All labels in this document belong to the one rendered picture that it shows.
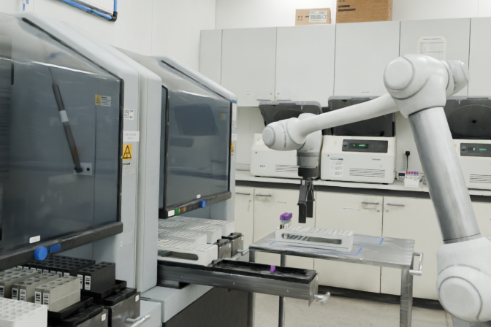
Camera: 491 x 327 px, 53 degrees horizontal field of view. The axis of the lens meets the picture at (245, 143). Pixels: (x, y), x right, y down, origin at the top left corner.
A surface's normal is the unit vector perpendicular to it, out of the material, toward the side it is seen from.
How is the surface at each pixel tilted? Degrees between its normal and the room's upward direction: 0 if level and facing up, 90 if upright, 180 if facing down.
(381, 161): 90
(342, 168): 89
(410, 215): 90
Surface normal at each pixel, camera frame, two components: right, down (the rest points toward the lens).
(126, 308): 0.94, 0.04
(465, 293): -0.73, 0.15
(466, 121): -0.23, 0.80
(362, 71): -0.33, 0.01
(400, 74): -0.74, -0.11
